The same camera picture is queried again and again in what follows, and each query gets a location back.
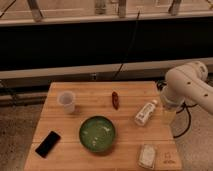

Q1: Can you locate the dark red pepper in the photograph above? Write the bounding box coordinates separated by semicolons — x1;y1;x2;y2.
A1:
112;92;119;110

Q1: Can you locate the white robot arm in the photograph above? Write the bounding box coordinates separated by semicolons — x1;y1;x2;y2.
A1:
160;61;213;125

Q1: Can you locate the green ceramic bowl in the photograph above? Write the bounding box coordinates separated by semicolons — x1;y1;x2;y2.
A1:
79;116;116;153

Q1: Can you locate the clear wrapped packet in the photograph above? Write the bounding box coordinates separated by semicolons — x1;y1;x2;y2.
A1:
138;144;156;169

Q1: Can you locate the clear plastic cup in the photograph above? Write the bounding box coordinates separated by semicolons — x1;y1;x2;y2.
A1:
57;91;76;114

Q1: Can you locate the black smartphone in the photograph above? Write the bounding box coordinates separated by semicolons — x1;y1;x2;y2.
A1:
35;131;61;158

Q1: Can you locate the black floor cable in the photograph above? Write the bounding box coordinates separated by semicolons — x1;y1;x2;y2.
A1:
155;79;198;140

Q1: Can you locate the black hanging cable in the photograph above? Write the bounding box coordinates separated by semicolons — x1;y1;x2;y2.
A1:
111;10;141;81

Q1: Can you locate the black cable at left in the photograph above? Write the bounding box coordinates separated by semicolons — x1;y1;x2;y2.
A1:
0;79;19;107

